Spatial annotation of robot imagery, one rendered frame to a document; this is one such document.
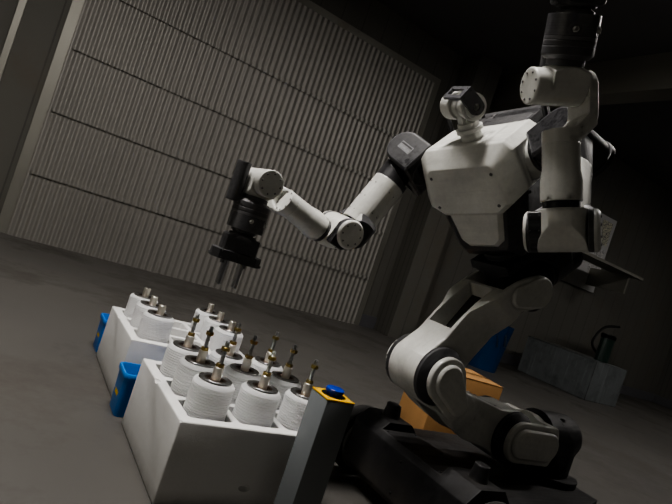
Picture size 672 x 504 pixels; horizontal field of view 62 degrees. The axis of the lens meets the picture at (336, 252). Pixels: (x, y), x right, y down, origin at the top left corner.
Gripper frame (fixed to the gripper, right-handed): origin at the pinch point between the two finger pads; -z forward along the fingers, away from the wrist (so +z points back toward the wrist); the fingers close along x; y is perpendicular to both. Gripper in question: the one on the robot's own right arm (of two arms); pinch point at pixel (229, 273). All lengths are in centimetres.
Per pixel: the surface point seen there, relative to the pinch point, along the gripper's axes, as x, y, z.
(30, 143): 87, -307, 18
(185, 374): 3.2, 3.5, -24.8
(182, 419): 4.3, 19.3, -29.3
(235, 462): -9.9, 18.2, -36.9
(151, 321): 8.6, -39.0, -23.9
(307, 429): -19.8, 26.4, -24.1
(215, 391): -1.2, 16.4, -23.2
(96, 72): 63, -308, 80
